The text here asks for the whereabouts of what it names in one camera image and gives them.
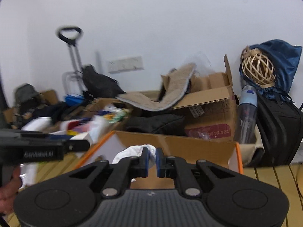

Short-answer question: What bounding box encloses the red orange cardboard tray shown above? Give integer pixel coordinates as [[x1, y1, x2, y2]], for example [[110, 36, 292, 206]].
[[73, 130, 244, 190]]

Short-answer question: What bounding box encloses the small cardboard box with clutter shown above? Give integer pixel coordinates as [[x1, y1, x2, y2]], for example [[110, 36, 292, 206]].
[[43, 98, 131, 145]]

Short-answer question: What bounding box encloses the woven rattan ball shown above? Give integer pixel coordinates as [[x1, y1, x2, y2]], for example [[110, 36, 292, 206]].
[[240, 46, 276, 88]]

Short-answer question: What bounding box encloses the black cushion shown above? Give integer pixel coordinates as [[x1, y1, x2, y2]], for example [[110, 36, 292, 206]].
[[124, 114, 186, 136]]

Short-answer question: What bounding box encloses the beige fleece mat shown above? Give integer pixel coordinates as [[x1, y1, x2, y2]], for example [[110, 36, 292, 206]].
[[117, 63, 197, 112]]

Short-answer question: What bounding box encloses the black suitcase bag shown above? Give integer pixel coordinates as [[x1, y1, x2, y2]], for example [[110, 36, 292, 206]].
[[256, 94, 302, 167]]

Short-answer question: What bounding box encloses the blue lid water bottle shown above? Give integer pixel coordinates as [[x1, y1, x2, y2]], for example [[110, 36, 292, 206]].
[[234, 85, 257, 144]]

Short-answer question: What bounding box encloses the blue velvet bag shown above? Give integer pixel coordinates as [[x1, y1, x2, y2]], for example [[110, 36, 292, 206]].
[[239, 40, 302, 103]]

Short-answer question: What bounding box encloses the large brown cardboard box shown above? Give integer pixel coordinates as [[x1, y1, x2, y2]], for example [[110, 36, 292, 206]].
[[127, 54, 238, 144]]

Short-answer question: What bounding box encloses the white wall socket strip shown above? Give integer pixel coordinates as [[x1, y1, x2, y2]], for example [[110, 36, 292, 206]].
[[107, 56, 144, 74]]

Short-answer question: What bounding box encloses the white sock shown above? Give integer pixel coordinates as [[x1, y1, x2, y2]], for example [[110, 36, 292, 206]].
[[112, 144, 156, 167]]

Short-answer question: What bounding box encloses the person's left hand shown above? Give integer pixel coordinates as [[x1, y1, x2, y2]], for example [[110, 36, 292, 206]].
[[0, 166, 22, 215]]

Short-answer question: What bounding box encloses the black bag on trolley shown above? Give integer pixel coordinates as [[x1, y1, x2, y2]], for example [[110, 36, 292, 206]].
[[82, 65, 125, 98]]

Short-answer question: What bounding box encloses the left brown cardboard box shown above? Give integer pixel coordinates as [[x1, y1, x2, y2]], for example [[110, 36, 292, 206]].
[[3, 90, 59, 129]]

